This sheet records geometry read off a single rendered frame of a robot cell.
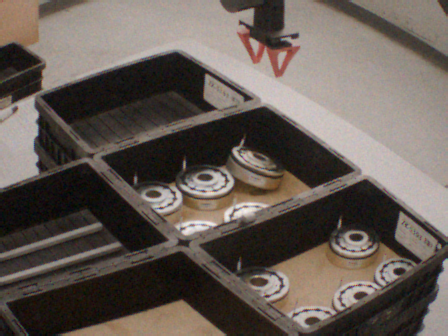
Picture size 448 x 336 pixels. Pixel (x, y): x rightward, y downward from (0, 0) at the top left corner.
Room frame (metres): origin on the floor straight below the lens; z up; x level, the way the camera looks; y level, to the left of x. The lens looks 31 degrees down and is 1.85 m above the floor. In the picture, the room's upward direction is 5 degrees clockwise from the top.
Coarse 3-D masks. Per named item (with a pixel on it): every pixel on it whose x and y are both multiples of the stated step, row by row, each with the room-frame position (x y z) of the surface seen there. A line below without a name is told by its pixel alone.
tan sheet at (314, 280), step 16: (304, 256) 1.41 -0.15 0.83; (320, 256) 1.41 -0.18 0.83; (288, 272) 1.36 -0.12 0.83; (304, 272) 1.36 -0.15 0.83; (320, 272) 1.36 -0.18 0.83; (336, 272) 1.36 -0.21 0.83; (352, 272) 1.36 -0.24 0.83; (368, 272) 1.36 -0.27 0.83; (304, 288) 1.31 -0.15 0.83; (320, 288) 1.31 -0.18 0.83; (336, 288) 1.31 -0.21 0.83; (288, 304) 1.26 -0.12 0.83; (304, 304) 1.26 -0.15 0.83; (320, 304) 1.26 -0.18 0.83
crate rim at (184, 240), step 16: (240, 112) 1.71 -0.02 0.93; (272, 112) 1.73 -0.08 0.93; (176, 128) 1.64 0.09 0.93; (192, 128) 1.65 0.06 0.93; (304, 128) 1.68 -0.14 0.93; (128, 144) 1.57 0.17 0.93; (144, 144) 1.58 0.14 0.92; (320, 144) 1.62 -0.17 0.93; (96, 160) 1.50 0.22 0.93; (112, 176) 1.46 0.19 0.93; (352, 176) 1.52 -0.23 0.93; (128, 192) 1.41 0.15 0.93; (304, 192) 1.46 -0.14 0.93; (144, 208) 1.37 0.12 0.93; (272, 208) 1.40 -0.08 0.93; (224, 224) 1.35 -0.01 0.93; (192, 240) 1.30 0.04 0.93
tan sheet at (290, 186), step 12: (240, 180) 1.64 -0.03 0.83; (288, 180) 1.65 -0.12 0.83; (240, 192) 1.60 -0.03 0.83; (252, 192) 1.60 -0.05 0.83; (264, 192) 1.61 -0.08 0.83; (276, 192) 1.61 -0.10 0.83; (288, 192) 1.61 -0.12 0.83; (300, 192) 1.61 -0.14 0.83; (192, 216) 1.51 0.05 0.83; (204, 216) 1.51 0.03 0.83; (216, 216) 1.52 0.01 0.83
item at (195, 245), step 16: (368, 176) 1.52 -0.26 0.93; (320, 192) 1.46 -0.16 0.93; (336, 192) 1.47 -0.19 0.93; (384, 192) 1.47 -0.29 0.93; (288, 208) 1.41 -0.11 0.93; (240, 224) 1.35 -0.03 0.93; (256, 224) 1.36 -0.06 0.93; (208, 240) 1.30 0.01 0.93; (208, 256) 1.26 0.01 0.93; (432, 256) 1.27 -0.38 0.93; (224, 272) 1.22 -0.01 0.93; (416, 272) 1.22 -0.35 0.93; (240, 288) 1.18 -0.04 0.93; (384, 288) 1.18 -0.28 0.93; (400, 288) 1.20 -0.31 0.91; (272, 304) 1.14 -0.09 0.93; (352, 304) 1.14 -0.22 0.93; (368, 304) 1.14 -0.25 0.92; (288, 320) 1.10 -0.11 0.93; (336, 320) 1.10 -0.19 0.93
